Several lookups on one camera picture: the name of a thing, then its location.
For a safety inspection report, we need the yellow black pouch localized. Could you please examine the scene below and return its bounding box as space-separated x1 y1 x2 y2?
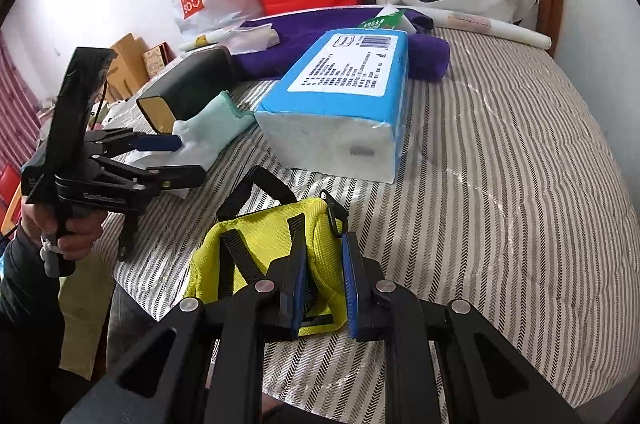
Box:
184 166 348 337

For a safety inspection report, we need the rolled white poster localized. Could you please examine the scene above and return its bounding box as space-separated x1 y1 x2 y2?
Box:
179 6 551 52

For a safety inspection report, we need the white sponge block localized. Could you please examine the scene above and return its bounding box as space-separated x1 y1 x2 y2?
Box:
375 6 416 36

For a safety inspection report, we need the person's left hand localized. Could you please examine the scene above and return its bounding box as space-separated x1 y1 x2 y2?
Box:
21 201 107 260

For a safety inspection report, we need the mint green cloth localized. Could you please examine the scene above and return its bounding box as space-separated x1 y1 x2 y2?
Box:
172 91 255 169

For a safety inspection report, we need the pink striped curtain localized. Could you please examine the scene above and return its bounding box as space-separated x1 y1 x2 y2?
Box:
0 38 40 169

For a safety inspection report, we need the striped mattress pad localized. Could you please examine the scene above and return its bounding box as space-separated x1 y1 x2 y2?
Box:
96 29 639 406

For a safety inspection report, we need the green bed sheet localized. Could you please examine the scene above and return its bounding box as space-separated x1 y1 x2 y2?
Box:
58 253 114 381

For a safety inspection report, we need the blue tissue pack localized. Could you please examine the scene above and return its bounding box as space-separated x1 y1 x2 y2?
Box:
255 28 409 183

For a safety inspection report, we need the brown patterned notebook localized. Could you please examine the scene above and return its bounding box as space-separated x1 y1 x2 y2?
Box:
142 42 175 79

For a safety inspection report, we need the green chopstick wrapper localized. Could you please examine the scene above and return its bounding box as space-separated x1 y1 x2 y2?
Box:
358 11 404 30

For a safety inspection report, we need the dark green tea box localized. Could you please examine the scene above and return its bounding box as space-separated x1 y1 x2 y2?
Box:
137 46 238 135

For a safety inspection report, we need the purple towel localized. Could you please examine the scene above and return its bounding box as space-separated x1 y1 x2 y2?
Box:
229 5 452 84

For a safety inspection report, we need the person's left forearm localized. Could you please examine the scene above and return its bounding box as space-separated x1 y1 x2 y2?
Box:
1 229 64 423

